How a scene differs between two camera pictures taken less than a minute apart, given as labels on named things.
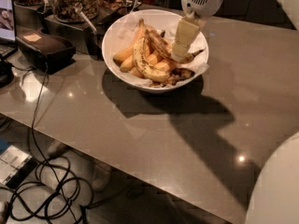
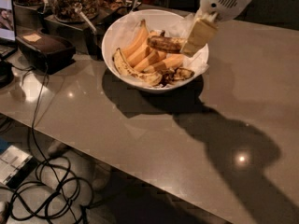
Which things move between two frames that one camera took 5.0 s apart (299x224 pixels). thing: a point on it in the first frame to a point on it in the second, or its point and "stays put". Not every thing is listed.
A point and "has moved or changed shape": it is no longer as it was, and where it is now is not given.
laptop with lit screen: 7,35 stays put
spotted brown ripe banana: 162,45 has moved or changed shape
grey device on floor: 15,166 stays put
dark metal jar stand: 85,35 stays put
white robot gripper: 204,0 to 226,1
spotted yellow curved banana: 145,68 to 124,68
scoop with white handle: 78,8 stays put
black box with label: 46,52 stays put
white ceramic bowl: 137,49 stays put
